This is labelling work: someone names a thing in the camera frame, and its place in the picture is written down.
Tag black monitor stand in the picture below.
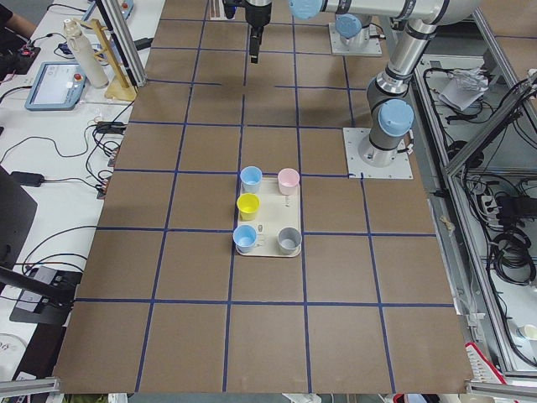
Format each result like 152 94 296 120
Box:
1 170 81 326

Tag crumpled white paper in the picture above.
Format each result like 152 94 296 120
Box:
439 67 489 112

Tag blue teach pendant tablet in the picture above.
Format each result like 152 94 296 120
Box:
24 62 86 111

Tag cream plastic tray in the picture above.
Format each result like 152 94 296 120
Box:
236 177 301 258

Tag wooden cup stand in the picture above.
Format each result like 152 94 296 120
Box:
79 18 137 102

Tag white water bottle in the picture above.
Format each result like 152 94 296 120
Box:
63 18 108 88

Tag yellow plastic cup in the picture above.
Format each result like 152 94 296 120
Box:
236 193 260 221

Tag black power adapter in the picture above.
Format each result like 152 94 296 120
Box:
10 171 45 187

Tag light blue cup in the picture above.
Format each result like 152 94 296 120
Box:
240 165 263 194
232 224 258 254

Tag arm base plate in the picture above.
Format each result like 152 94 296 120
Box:
328 23 383 57
342 128 413 180

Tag light blue cup far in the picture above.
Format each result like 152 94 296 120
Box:
232 224 258 254

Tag light blue cup near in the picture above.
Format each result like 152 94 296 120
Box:
240 165 263 194

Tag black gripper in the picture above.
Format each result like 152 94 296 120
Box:
244 0 272 64

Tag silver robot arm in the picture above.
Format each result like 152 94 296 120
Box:
288 1 480 168
335 13 373 45

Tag pink plastic cup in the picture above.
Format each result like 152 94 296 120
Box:
277 168 300 196

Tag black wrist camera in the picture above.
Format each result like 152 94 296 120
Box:
222 0 240 19

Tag grey plastic cup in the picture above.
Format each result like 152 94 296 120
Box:
278 227 302 255

